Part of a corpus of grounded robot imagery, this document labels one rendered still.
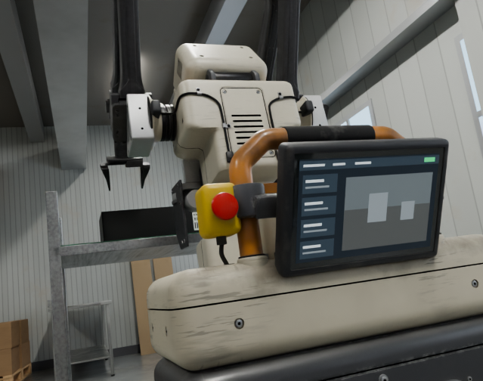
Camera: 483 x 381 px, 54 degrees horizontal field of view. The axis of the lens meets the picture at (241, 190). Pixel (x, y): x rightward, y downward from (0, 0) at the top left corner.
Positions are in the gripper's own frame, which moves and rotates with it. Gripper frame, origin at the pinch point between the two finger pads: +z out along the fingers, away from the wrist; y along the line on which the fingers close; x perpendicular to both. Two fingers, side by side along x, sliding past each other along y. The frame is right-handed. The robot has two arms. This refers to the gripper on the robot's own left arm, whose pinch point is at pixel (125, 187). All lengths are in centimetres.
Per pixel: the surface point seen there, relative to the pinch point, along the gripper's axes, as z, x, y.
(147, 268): 251, -520, -88
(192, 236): 12.7, 15.8, -16.5
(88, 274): 256, -542, -5
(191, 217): 12.4, -2.1, -21.0
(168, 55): -53, -434, -109
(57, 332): 31.4, 24.9, 22.0
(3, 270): 239, -552, 107
